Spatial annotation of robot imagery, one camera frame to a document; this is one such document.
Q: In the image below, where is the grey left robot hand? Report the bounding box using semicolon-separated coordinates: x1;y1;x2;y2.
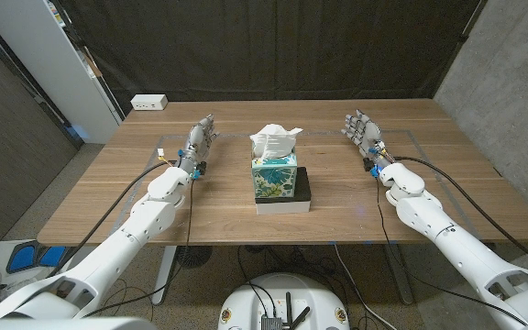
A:
175;114;220;178

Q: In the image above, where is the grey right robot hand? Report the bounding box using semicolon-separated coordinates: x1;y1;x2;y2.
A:
341;108;396;171

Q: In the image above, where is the white tissue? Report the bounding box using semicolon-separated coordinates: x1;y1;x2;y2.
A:
249;123;304;161

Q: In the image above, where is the teal floral tissue box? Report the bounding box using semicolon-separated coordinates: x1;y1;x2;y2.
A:
250;147;299;199

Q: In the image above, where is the black box with white base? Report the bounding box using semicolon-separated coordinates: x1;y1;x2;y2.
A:
254;166;313;215

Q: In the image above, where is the white power strip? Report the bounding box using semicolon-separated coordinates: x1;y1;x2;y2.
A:
129;93;170;112

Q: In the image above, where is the backdrop stand pole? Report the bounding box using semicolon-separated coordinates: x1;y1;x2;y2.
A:
432;0;489;98
60;0;127;123

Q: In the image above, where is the black round fan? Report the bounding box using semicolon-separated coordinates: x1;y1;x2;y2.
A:
175;245;214;270

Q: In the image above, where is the black backdrop curtain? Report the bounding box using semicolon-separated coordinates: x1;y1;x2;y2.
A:
60;0;488;116

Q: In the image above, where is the white table leg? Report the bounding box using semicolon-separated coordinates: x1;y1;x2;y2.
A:
151;245;178;306

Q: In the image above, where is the grey table leg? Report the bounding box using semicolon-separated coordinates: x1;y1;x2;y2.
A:
382;243;415;306

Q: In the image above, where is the white cabinet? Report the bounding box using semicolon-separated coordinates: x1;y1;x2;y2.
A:
0;0;123;145

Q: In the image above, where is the white robot torso base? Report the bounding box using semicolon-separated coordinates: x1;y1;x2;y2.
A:
217;272;351;330

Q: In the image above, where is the black router device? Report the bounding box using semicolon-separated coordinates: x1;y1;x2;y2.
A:
260;313;284;330

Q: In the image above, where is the white platform with blue pads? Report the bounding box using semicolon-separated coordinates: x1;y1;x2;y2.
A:
0;238;71;285

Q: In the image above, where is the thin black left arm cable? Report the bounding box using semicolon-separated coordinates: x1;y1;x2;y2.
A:
82;176;196;320

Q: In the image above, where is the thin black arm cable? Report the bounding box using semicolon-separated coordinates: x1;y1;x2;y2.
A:
82;176;196;320
375;176;528;326

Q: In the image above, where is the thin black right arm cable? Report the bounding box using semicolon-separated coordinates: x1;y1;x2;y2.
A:
375;176;528;326

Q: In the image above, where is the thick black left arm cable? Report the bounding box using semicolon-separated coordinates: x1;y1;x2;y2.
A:
46;159;177;279

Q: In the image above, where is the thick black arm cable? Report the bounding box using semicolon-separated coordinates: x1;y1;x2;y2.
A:
46;159;177;279
392;155;528;277

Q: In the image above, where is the white floor cable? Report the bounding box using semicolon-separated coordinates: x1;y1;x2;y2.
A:
334;243;398;330

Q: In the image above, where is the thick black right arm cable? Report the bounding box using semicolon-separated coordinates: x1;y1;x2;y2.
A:
392;155;528;277

